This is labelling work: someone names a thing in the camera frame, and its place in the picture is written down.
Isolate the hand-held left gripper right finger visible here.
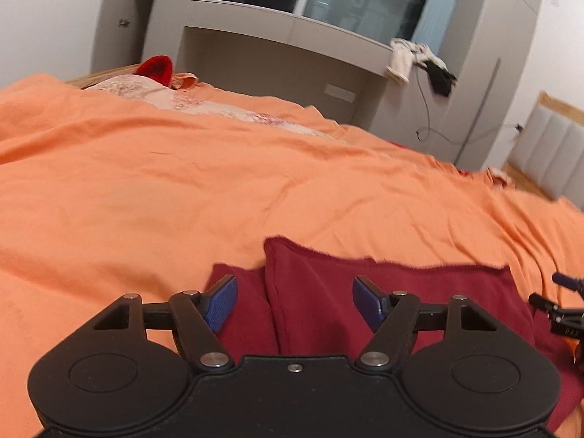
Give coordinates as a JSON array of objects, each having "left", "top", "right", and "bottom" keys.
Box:
[{"left": 352, "top": 276, "right": 501, "bottom": 372}]

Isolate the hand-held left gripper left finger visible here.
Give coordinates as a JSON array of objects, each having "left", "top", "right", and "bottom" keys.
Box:
[{"left": 89, "top": 274, "right": 239, "bottom": 372}]

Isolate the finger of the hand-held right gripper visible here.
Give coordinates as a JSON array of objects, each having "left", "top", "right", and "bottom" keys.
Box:
[
  {"left": 552, "top": 272, "right": 584, "bottom": 291},
  {"left": 528, "top": 294, "right": 584, "bottom": 321}
]

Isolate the dark red long-sleeve shirt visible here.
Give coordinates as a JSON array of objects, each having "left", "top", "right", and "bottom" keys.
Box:
[{"left": 205, "top": 236, "right": 584, "bottom": 426}]

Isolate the grey padded headboard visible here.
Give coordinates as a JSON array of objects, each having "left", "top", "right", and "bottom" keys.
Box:
[{"left": 502, "top": 91, "right": 584, "bottom": 202}]

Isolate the orange blanket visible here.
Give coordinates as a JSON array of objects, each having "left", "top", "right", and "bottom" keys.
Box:
[{"left": 0, "top": 73, "right": 584, "bottom": 438}]

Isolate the small orange cloth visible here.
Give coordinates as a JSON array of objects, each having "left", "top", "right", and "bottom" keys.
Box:
[{"left": 170, "top": 73, "right": 202, "bottom": 91}]

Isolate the pink floral sheet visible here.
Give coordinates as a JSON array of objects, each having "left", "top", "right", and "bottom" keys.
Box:
[{"left": 84, "top": 75, "right": 357, "bottom": 145}]

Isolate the black garment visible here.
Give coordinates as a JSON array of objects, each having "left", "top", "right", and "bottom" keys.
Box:
[{"left": 424, "top": 57, "right": 458, "bottom": 98}]

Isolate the red knitted hat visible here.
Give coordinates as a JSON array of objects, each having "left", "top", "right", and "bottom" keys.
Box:
[{"left": 137, "top": 55, "right": 174, "bottom": 87}]

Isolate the white garment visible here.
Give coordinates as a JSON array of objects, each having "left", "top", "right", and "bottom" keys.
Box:
[{"left": 385, "top": 37, "right": 439, "bottom": 85}]

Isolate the grey built-in wardrobe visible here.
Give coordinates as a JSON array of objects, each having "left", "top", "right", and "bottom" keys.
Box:
[{"left": 91, "top": 0, "right": 549, "bottom": 170}]

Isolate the grey wardrobe door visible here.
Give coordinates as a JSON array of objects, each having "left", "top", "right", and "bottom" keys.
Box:
[{"left": 91, "top": 0, "right": 153, "bottom": 74}]

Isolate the light blue curtain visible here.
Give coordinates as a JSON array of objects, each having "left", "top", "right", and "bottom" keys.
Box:
[{"left": 411, "top": 0, "right": 462, "bottom": 54}]

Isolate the white wall socket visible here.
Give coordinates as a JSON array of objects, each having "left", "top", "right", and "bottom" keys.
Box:
[{"left": 325, "top": 83, "right": 357, "bottom": 103}]

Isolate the black cable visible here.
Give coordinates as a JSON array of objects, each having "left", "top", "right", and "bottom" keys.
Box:
[{"left": 413, "top": 66, "right": 525, "bottom": 145}]

